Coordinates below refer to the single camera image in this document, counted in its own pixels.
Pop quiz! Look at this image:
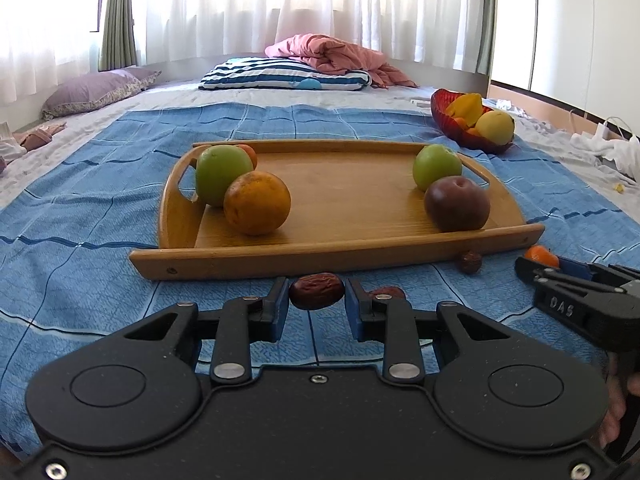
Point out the small tangerine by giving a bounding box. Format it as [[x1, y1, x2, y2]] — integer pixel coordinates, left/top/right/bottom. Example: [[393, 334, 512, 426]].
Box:
[[524, 245, 560, 269]]

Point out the small dark red date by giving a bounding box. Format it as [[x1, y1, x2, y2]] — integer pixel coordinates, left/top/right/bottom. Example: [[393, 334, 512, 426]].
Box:
[[457, 250, 483, 275]]

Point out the wrinkled red date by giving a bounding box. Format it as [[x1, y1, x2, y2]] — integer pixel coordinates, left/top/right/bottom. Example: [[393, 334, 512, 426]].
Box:
[[288, 273, 345, 311]]

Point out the small orange mandarin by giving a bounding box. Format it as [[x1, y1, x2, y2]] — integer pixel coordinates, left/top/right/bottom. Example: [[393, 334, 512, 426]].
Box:
[[238, 143, 258, 169]]

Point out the right hand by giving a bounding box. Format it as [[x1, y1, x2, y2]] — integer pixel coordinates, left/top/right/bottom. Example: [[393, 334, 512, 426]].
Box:
[[597, 353, 626, 448]]

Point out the dark red apple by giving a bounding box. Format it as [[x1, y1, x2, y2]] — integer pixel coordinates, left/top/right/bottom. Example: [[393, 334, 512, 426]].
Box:
[[424, 176, 490, 232]]

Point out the white clothes pile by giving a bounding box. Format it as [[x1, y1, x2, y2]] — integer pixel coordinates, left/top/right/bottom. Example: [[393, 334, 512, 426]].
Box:
[[570, 131, 640, 181]]

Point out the yellow pear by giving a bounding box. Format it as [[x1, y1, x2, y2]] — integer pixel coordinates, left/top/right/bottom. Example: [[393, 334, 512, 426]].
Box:
[[475, 110, 515, 145]]

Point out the right green apple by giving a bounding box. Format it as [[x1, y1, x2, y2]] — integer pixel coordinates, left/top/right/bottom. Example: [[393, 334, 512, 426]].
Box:
[[412, 144, 462, 192]]

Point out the green apple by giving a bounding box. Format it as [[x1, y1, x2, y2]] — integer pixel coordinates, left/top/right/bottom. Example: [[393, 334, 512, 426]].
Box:
[[195, 145, 254, 207], [412, 144, 462, 192]]

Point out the small orange in bowl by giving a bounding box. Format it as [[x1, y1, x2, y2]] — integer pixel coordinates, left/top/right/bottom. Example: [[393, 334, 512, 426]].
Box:
[[454, 117, 471, 131]]

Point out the blue checked blanket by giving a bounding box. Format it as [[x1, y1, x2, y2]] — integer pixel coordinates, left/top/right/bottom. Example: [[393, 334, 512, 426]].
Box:
[[1, 103, 639, 460]]

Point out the yellow starfruit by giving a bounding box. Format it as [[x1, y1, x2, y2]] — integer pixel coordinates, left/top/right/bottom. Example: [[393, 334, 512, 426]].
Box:
[[445, 93, 485, 127]]

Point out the wooden serving tray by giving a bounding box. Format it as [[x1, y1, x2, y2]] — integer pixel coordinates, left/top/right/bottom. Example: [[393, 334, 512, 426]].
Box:
[[130, 140, 544, 281]]

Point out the red glass fruit bowl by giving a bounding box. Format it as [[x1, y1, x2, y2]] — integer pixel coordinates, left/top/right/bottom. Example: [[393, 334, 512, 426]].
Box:
[[431, 89, 515, 155]]

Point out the large orange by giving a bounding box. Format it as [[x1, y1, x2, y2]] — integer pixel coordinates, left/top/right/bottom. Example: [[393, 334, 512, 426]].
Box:
[[224, 170, 292, 236]]

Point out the left green apple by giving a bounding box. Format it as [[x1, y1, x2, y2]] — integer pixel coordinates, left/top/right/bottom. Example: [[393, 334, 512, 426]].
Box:
[[195, 145, 254, 207]]

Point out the green drape right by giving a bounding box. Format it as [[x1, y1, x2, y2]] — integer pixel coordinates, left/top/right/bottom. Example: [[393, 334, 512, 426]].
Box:
[[475, 0, 497, 76]]

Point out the green drape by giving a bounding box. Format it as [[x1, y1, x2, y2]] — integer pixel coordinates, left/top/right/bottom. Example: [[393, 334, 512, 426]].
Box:
[[475, 0, 497, 76], [98, 0, 137, 72]]

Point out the brown clothes pile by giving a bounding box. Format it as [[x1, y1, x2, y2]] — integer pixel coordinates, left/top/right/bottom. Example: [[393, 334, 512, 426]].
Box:
[[0, 122, 66, 174]]

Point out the white sheer curtain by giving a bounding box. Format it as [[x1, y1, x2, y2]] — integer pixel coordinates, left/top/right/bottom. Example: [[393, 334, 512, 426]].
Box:
[[1, 0, 483, 105]]

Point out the purple pillow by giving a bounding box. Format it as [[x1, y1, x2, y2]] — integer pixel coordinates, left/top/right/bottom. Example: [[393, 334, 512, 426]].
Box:
[[41, 66, 162, 120]]

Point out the pink crumpled quilt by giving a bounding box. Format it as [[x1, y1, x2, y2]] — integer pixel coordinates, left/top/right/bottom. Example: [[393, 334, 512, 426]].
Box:
[[265, 34, 418, 88]]

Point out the blue striped pillow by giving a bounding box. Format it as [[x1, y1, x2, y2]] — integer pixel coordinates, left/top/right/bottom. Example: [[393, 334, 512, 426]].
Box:
[[198, 58, 371, 91]]

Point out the green drape left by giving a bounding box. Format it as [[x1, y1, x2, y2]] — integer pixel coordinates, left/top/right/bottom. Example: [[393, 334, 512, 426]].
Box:
[[98, 0, 137, 72]]

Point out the white charging cable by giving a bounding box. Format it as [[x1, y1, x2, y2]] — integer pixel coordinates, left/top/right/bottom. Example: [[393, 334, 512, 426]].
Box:
[[569, 109, 637, 143]]

